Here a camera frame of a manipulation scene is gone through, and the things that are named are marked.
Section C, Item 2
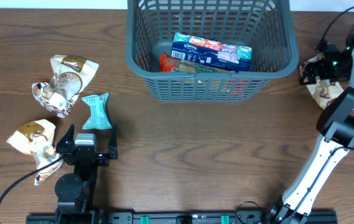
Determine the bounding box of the orange spaghetti packet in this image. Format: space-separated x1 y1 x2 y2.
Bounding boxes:
159 52 249 99

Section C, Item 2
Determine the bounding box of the mint green snack packet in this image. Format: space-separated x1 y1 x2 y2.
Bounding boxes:
82 93 112 130

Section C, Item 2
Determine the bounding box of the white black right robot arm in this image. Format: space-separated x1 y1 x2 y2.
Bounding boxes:
269 26 354 223

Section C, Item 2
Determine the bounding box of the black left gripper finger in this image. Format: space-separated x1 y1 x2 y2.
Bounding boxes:
108 125 118 159
56 124 74 153

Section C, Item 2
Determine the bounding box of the grey plastic lattice basket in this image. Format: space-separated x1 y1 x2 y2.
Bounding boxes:
125 0 299 102

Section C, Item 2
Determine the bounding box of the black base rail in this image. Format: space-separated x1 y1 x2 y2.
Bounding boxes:
26 210 338 224

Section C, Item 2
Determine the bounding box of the beige cookie pouch with window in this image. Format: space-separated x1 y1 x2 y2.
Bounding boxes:
32 55 99 118

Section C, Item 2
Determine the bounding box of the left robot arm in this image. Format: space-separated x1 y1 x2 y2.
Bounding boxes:
55 125 118 223

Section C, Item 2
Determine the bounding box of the blue tissue multipack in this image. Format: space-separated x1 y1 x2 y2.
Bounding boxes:
171 32 252 72

